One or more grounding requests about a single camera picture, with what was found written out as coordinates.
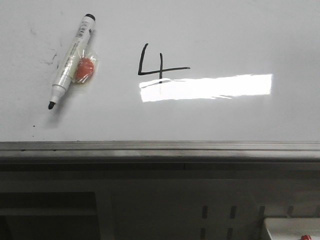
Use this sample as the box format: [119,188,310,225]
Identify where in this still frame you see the white whiteboard surface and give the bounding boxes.
[0,0,320,142]

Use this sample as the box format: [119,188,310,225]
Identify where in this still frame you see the red round magnet taped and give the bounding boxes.
[71,47,99,85]

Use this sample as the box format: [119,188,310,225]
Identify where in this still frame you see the red capped marker in tray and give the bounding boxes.
[300,235,312,240]

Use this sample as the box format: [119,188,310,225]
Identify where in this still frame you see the grey aluminium whiteboard frame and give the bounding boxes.
[0,141,320,172]

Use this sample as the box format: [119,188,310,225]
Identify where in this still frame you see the white marker holder tray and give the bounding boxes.
[261,217,320,240]

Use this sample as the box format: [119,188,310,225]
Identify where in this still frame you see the white whiteboard marker black tip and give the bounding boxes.
[48,13,96,110]

